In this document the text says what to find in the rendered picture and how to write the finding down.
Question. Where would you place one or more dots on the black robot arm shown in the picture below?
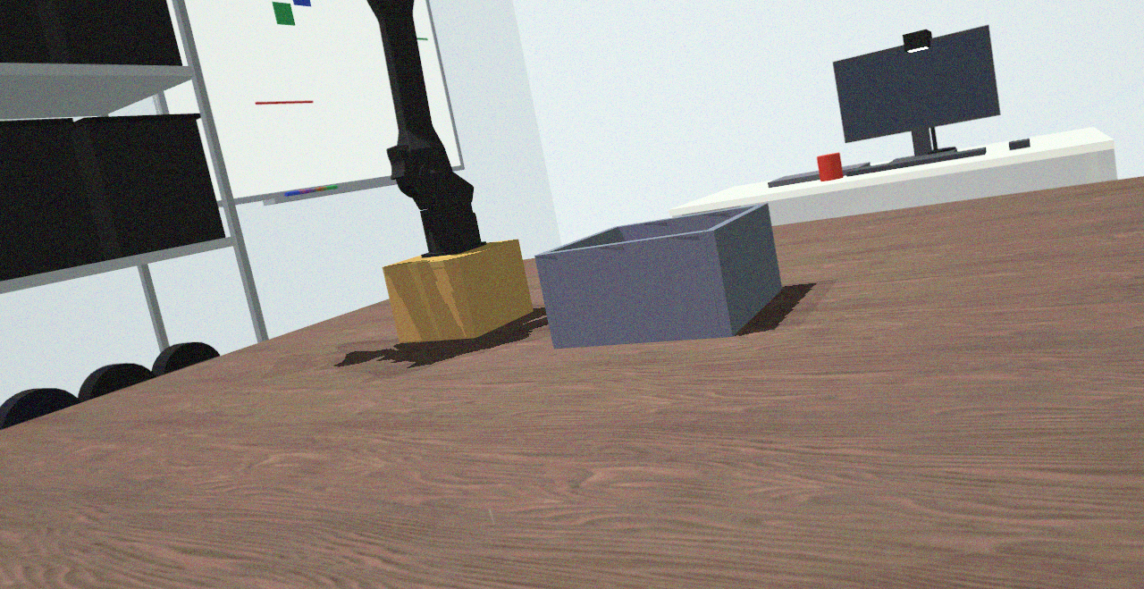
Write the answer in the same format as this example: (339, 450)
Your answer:
(419, 162)

